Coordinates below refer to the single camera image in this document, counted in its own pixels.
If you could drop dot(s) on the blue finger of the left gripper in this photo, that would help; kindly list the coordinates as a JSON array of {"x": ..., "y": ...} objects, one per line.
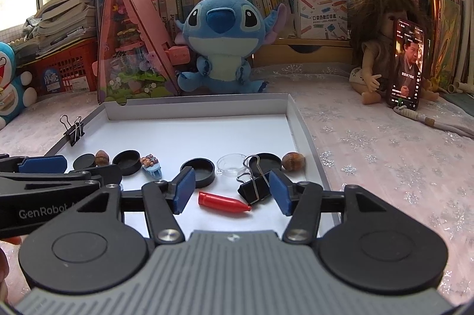
[
  {"x": 56, "y": 164},
  {"x": 109, "y": 174}
]

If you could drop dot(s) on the person's left hand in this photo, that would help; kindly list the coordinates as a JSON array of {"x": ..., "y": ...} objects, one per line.
[{"x": 4, "y": 266}]

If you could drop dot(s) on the smartphone with lit screen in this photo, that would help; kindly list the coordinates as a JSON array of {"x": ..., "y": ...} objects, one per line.
[{"x": 405, "y": 75}]

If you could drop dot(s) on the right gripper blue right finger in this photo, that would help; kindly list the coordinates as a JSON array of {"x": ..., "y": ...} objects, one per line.
[{"x": 283, "y": 191}]

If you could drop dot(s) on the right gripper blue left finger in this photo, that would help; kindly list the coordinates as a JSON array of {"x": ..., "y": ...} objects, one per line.
[{"x": 180, "y": 189}]

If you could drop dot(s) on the brown walnut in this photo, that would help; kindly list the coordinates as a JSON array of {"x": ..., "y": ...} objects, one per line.
[
  {"x": 101, "y": 158},
  {"x": 293, "y": 161}
]

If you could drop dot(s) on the pink triangular dollhouse toy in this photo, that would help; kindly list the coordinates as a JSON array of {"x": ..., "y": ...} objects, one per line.
[{"x": 136, "y": 56}]

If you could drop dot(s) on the blue Stitch plush toy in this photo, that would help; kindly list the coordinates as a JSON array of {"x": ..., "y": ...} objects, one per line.
[{"x": 224, "y": 33}]

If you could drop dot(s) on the long red crayon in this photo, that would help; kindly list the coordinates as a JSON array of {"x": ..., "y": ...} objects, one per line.
[{"x": 222, "y": 203}]

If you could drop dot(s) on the black binder clip on box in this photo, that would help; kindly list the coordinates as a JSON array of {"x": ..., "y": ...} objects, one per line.
[{"x": 73, "y": 131}]

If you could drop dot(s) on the small black lid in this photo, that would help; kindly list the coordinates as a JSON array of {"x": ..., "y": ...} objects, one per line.
[{"x": 264, "y": 162}]

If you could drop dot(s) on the black binder clip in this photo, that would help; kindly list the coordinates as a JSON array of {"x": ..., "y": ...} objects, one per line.
[
  {"x": 73, "y": 131},
  {"x": 254, "y": 188}
]

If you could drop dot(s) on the brown haired doll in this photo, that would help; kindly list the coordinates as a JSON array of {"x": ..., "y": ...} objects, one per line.
[{"x": 372, "y": 26}]

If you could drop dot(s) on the red plastic crate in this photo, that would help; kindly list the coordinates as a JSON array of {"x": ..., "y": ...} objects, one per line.
[{"x": 66, "y": 70}]

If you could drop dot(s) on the white cardboard box tray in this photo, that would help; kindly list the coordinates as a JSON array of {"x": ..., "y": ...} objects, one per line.
[{"x": 180, "y": 129}]

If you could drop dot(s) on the large black round lid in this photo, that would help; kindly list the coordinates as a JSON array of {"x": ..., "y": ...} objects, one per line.
[{"x": 84, "y": 161}]

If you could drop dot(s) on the white colourful stationery box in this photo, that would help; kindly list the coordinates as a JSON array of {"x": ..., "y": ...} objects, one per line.
[{"x": 321, "y": 19}]

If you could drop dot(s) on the Doraemon plush toy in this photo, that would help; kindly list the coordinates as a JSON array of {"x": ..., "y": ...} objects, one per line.
[{"x": 16, "y": 92}]

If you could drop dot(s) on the stack of grey books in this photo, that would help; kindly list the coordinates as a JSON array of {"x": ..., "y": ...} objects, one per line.
[{"x": 56, "y": 21}]

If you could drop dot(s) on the wooden drawer organiser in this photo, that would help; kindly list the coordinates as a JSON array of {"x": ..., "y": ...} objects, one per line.
[{"x": 297, "y": 51}]

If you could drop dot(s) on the blue clip with bears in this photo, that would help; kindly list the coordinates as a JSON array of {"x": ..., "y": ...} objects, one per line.
[{"x": 151, "y": 165}]

